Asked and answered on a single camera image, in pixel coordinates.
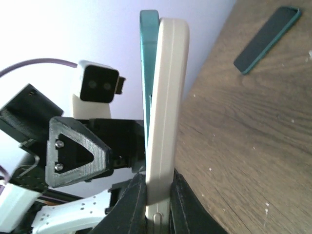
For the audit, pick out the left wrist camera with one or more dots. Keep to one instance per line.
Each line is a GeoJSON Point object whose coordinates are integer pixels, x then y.
{"type": "Point", "coordinates": [94, 89]}

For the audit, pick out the beige phone case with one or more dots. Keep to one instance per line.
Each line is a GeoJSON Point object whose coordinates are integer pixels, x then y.
{"type": "Point", "coordinates": [169, 78]}

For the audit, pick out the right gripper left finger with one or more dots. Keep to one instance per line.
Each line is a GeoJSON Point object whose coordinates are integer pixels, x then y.
{"type": "Point", "coordinates": [126, 212]}

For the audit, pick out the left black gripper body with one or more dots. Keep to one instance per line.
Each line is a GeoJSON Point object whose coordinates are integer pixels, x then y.
{"type": "Point", "coordinates": [126, 139]}

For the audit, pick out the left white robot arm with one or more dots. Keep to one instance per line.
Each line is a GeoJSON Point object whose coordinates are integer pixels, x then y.
{"type": "Point", "coordinates": [27, 206]}

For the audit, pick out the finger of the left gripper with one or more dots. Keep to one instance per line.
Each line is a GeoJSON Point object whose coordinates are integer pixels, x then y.
{"type": "Point", "coordinates": [74, 153]}

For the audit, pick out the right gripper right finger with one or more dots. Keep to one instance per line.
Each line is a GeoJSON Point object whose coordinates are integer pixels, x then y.
{"type": "Point", "coordinates": [187, 215]}

